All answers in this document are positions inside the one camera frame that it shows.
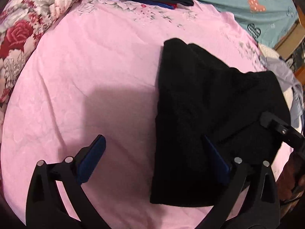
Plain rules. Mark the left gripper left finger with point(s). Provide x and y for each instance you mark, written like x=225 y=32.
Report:
x=44 y=205

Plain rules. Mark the black pants with smiley patch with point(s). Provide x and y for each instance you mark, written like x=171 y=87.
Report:
x=207 y=115

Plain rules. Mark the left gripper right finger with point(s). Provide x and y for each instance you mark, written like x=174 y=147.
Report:
x=240 y=185

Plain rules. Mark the teal heart print sheet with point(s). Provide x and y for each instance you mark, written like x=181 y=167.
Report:
x=267 y=21

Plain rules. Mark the person's right hand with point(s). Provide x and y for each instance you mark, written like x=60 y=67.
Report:
x=290 y=183

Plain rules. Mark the pink floral bed sheet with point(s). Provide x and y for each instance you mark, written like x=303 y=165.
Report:
x=94 y=72

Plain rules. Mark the wooden glass cabinet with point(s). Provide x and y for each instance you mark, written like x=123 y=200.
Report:
x=291 y=47

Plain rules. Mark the lavender grey crumpled clothes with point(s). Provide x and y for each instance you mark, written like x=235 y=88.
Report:
x=290 y=86

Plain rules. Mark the folded red garment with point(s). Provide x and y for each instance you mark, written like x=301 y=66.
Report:
x=173 y=6

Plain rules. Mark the red white floral pillow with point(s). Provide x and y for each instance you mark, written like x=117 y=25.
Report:
x=23 y=23

